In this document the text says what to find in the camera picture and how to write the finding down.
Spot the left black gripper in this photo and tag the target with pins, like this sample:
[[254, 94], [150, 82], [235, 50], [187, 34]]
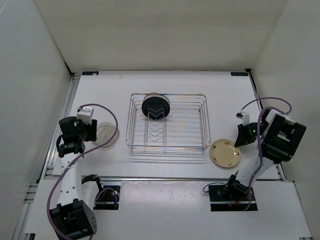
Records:
[[92, 128]]

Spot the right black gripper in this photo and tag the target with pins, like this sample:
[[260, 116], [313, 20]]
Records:
[[243, 138]]

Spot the clear glass plate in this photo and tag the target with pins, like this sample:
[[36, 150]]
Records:
[[155, 95], [105, 131]]

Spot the cream floral plate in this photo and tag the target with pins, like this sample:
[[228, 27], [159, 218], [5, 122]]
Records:
[[224, 153]]

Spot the black round plate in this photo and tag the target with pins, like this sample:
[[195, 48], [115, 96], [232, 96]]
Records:
[[156, 107]]

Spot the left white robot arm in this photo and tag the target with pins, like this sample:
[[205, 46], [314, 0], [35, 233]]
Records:
[[73, 217]]

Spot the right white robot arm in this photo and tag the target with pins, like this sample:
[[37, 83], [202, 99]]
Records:
[[277, 137]]

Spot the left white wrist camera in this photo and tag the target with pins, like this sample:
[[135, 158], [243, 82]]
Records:
[[85, 114]]

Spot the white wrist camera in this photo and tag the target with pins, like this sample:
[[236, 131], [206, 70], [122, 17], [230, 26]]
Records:
[[85, 114], [245, 117]]

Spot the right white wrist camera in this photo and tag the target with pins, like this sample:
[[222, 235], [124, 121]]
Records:
[[245, 117]]

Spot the chrome wire dish rack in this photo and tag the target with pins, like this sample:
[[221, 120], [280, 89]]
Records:
[[187, 125]]

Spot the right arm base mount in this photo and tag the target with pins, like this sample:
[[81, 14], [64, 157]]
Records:
[[222, 200]]

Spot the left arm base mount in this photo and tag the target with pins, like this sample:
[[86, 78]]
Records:
[[109, 199]]

